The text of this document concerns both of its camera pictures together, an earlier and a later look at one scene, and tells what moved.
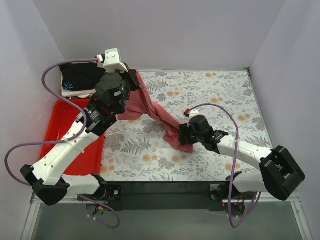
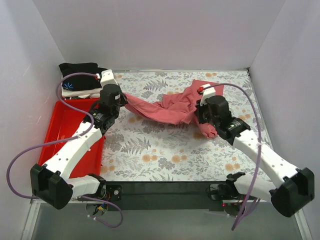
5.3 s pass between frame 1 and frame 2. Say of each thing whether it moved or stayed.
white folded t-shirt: stayed
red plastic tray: stayed
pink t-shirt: moved
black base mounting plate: stayed
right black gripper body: moved
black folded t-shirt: stayed
